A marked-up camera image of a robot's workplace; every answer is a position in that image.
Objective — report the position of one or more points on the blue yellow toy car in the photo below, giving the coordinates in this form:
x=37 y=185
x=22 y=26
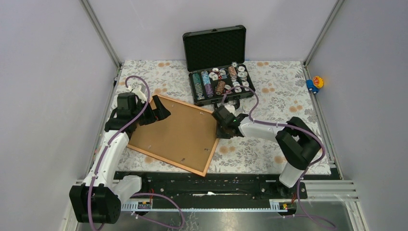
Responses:
x=315 y=84

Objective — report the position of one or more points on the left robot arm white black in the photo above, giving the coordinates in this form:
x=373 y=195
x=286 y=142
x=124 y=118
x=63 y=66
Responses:
x=97 y=199

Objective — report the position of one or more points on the purple poker chip stack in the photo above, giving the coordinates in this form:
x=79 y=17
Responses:
x=209 y=90

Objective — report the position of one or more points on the black poker chip case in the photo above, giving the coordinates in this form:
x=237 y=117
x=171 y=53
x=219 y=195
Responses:
x=214 y=51

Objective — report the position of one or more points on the green poker chip stack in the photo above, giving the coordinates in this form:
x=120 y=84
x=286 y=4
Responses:
x=198 y=86

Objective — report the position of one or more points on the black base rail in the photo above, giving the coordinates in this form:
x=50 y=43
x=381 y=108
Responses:
x=215 y=190

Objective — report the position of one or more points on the brown poker chip stack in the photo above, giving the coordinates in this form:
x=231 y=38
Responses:
x=219 y=89

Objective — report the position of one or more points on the blue poker chip stack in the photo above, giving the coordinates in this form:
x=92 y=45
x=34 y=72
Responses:
x=205 y=78

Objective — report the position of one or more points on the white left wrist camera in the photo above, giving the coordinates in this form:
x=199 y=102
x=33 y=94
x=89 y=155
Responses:
x=141 y=96

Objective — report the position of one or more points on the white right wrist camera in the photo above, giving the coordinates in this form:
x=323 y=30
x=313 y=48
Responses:
x=230 y=108

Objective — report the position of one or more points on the pink poker chip stack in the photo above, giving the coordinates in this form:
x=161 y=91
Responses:
x=232 y=73

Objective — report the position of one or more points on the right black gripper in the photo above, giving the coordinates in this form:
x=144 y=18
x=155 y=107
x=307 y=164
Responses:
x=221 y=135

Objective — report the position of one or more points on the orange wooden picture frame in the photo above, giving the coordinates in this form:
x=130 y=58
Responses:
x=210 y=159

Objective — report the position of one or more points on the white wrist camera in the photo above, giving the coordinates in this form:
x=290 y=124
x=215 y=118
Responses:
x=141 y=96
x=230 y=108

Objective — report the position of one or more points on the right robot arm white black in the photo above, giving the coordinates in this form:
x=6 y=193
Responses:
x=297 y=142

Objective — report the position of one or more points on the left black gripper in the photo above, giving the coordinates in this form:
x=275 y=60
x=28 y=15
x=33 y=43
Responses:
x=159 y=113

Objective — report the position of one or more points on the brown cardboard backing board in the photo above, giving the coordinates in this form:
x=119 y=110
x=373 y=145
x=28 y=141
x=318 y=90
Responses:
x=178 y=134

